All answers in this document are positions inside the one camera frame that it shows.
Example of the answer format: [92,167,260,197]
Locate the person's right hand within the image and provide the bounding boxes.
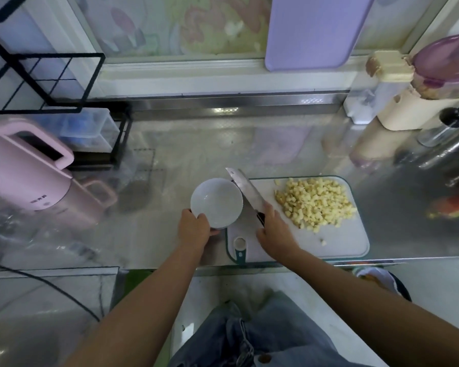
[256,202,303,265]

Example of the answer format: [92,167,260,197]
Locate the person's left hand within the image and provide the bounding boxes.
[174,208,214,257]

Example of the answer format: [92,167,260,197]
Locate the white bowl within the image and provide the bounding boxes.
[190,177,245,230]

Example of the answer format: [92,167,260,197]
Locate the pile of diced potato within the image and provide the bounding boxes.
[274,177,359,245]

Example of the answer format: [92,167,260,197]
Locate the steel cleaver knife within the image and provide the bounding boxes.
[225,167,267,226]

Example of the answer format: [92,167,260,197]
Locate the person's right forearm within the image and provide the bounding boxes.
[287,248,459,367]

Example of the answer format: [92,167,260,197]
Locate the person's left forearm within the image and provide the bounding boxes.
[61,247,203,367]

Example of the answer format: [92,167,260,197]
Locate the person's blue jeans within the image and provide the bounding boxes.
[168,290,376,367]

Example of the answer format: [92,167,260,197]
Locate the metal bowl with scraps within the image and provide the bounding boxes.
[352,265,413,303]

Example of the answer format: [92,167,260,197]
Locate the white cutting board green rim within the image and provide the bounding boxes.
[225,175,371,265]

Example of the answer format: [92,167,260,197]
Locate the green mat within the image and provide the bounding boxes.
[111,267,173,367]

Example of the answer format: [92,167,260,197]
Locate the clear plastic storage box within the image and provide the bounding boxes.
[31,108,121,153]

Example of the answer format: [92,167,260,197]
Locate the steel bin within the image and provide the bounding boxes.
[0,266,122,367]

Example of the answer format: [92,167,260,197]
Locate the clear container cream lid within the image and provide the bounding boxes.
[343,50,416,125]

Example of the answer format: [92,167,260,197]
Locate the pink kettle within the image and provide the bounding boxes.
[0,118,119,226]

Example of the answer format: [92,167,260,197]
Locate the cream plastic canister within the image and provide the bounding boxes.
[377,84,459,132]

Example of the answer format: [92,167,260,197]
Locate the glass bottle black cap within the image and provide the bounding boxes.
[417,101,459,148]

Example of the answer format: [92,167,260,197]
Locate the black metal rack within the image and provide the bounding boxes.
[0,0,135,169]

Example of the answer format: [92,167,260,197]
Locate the purple plastic cutting board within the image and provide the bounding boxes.
[263,0,377,72]

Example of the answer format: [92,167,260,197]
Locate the purple lid food container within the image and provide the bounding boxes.
[410,33,459,101]

